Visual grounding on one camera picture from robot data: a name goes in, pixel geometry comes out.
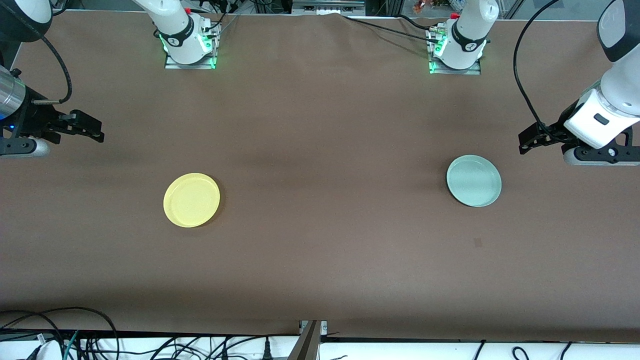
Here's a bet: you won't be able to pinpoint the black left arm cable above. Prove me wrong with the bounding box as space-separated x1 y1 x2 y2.
513 0 561 132

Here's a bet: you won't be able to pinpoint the black cable on table cover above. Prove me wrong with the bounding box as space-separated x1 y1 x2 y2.
341 14 441 43

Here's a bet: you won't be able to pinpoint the large black cable loop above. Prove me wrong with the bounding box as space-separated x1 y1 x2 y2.
0 306 120 360

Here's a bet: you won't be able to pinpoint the yellow plastic plate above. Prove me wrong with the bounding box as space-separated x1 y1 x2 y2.
163 172 221 229

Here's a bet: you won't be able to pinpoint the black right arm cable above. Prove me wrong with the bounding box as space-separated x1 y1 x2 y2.
32 36 74 105

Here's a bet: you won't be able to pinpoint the pale green plastic plate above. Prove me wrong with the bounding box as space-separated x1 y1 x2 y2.
446 154 503 208

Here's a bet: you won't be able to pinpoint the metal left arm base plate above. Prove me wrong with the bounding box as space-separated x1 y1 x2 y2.
429 27 482 76

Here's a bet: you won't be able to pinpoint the orange object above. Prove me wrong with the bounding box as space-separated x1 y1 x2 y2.
412 0 451 13

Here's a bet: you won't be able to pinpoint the aluminium profile bar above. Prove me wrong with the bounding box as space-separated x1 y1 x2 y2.
287 320 328 360

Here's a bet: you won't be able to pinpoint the green cable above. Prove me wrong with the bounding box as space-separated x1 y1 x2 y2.
62 330 81 360

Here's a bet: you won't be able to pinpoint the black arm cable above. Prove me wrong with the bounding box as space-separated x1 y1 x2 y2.
32 36 74 105
513 0 561 132

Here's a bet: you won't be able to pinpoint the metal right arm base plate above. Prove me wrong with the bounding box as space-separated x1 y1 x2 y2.
164 22 221 70

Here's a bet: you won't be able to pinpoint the grey metal device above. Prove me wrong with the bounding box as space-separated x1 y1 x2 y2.
292 0 366 15

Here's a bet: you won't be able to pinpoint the brown table cover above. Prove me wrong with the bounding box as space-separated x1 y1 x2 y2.
0 10 640 337

